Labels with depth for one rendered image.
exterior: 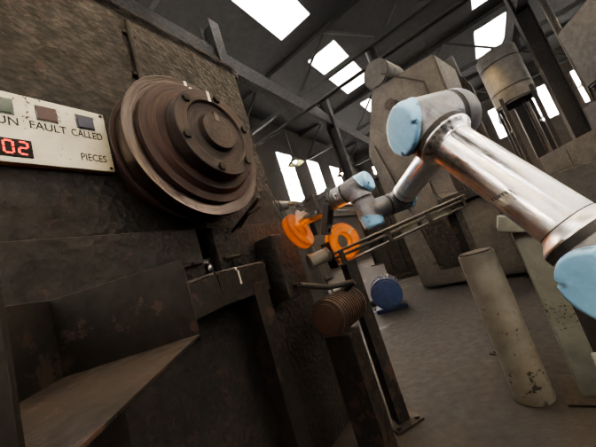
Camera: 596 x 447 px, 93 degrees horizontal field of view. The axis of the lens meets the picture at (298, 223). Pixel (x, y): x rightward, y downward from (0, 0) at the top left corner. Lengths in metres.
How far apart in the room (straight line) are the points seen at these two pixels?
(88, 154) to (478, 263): 1.25
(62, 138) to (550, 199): 1.02
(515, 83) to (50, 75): 9.19
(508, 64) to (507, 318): 8.73
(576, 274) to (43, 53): 1.24
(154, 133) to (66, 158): 0.22
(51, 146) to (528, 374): 1.53
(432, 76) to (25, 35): 3.08
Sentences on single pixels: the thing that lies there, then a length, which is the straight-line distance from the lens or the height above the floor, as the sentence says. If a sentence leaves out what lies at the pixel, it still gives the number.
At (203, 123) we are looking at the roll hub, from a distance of 0.89.
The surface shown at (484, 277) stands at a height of 0.43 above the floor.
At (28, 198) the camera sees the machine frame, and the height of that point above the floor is 0.98.
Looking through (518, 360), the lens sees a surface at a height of 0.15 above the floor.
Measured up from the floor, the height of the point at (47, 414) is 0.60.
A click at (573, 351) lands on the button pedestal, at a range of 1.31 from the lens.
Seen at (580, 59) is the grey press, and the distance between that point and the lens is 4.29.
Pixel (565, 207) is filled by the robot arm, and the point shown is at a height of 0.62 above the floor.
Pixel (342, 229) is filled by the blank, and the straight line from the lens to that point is 1.18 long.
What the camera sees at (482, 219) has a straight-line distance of 3.16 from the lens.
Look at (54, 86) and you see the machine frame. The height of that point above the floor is 1.31.
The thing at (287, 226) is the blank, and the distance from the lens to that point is 1.08.
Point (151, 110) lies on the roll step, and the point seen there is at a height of 1.17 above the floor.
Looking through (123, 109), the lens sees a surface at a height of 1.17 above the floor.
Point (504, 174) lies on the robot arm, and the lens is 0.58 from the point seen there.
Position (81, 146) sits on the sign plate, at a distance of 0.95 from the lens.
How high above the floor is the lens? 0.65
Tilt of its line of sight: 9 degrees up
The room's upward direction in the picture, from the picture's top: 18 degrees counter-clockwise
